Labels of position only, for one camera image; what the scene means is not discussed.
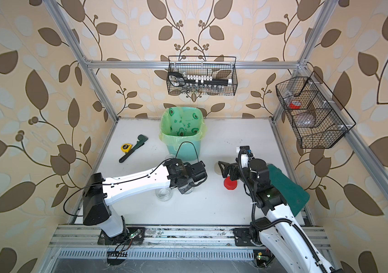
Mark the black wire basket back wall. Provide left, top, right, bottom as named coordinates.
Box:
left=166, top=55, right=238, bottom=97

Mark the black wire basket right wall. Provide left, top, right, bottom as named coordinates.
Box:
left=275, top=72, right=356, bottom=149

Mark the yellow tape measure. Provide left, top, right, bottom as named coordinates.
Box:
left=121, top=143, right=133, bottom=154

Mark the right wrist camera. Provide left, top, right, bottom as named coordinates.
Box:
left=237, top=146, right=253, bottom=168

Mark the black wire basket wall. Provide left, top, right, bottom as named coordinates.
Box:
left=166, top=55, right=238, bottom=97
left=275, top=72, right=356, bottom=149

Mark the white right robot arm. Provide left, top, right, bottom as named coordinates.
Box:
left=218, top=158, right=343, bottom=273

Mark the red jar lid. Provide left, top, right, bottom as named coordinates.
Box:
left=224, top=177, right=238, bottom=191

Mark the red object in basket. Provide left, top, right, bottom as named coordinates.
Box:
left=289, top=100, right=302, bottom=110

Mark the black socket set rail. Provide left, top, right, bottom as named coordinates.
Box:
left=167, top=72, right=233, bottom=87

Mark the green bin with bag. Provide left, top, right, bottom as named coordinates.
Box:
left=159, top=106, right=207, bottom=161

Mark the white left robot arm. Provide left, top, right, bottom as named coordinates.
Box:
left=74, top=141, right=208, bottom=239

